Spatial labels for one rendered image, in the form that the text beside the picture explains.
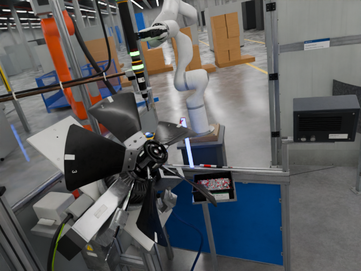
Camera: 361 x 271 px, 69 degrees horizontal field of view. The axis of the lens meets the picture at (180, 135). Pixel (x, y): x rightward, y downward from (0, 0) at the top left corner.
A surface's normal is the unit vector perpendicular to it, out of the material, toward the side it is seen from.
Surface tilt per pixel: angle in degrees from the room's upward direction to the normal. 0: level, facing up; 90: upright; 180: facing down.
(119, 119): 45
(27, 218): 90
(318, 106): 15
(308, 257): 0
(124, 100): 37
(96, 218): 50
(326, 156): 90
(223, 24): 90
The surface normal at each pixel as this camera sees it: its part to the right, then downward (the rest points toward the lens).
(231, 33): 0.06, 0.39
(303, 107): -0.26, -0.76
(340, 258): -0.18, -0.90
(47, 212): -0.35, 0.44
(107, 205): 0.59, -0.58
